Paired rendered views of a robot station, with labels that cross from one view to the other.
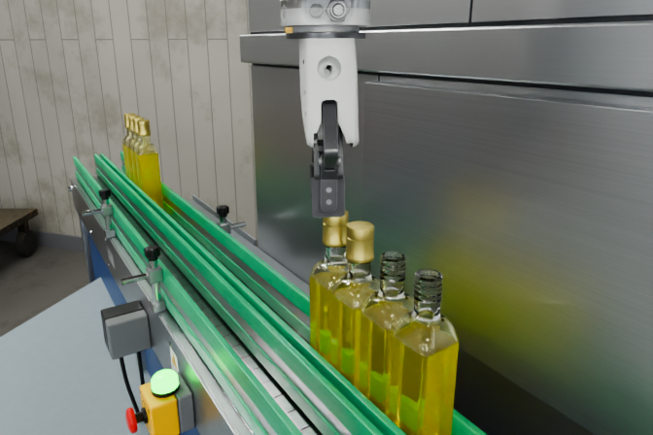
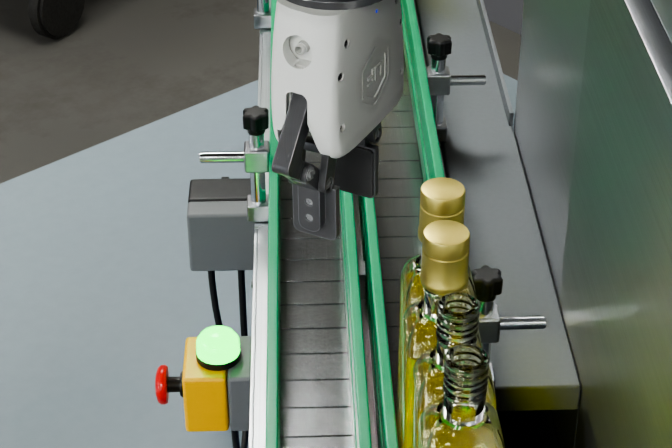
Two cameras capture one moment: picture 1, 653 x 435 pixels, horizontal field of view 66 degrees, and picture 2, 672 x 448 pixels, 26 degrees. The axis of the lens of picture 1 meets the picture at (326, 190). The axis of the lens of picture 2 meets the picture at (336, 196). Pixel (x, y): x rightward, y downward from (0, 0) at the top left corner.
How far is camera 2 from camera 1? 0.60 m
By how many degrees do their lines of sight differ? 33
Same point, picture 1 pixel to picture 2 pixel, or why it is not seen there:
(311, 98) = (274, 84)
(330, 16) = not seen: outside the picture
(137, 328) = (235, 232)
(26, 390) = (89, 264)
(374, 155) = (589, 84)
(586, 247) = not seen: outside the picture
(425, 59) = not seen: outside the picture
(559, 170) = not seen: outside the picture
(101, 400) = (188, 323)
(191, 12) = not seen: outside the picture
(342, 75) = (313, 65)
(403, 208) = (597, 204)
